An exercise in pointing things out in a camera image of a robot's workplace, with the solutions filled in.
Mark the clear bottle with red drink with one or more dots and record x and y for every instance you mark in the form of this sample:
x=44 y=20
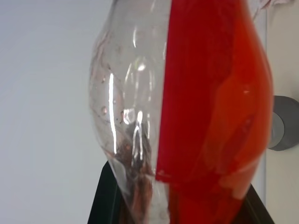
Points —
x=198 y=93

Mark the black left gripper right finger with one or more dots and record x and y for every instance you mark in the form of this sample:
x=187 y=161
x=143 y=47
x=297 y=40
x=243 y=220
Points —
x=257 y=214

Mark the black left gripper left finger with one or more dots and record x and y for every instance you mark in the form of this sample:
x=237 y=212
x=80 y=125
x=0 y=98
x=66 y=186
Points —
x=102 y=205

